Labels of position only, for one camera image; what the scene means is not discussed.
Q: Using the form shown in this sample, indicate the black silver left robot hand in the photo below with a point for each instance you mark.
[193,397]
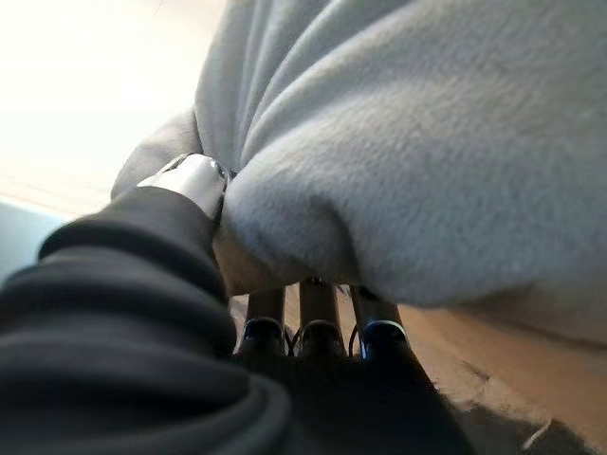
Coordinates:
[142,341]

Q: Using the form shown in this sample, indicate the white fringed cushion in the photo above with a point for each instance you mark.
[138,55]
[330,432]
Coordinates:
[389,156]

